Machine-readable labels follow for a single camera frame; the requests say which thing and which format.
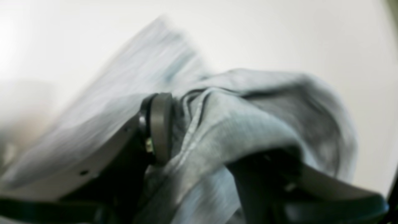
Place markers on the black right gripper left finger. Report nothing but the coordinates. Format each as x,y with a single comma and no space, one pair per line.
105,187

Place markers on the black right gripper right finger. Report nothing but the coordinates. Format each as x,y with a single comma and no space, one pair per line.
276,187

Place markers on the grey T-shirt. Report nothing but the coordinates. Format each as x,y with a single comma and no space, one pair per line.
217,119

